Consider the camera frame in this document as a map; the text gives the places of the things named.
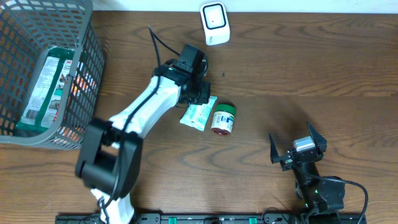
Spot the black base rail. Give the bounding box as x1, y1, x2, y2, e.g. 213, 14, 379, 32
55, 212, 368, 224

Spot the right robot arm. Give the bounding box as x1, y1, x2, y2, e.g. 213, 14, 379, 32
269, 123, 345, 214

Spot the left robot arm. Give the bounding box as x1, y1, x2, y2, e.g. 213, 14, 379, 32
75, 44, 210, 223

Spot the white toilet wipes pack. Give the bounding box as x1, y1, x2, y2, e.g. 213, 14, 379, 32
180, 96, 218, 131

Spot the white barcode scanner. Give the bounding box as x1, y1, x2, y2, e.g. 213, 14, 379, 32
200, 1, 231, 46

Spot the green lid seasoning jar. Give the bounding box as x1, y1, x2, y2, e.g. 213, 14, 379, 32
211, 104, 236, 136

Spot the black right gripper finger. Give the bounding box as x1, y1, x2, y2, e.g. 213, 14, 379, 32
269, 133, 279, 164
307, 121, 327, 153

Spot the red snack packet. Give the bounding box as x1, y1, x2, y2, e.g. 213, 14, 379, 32
63, 75, 86, 142

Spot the grey plastic mesh basket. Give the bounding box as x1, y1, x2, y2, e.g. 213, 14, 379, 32
1, 1, 105, 150

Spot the green 3M flat package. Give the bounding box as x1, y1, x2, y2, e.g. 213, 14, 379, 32
16, 47, 75, 133

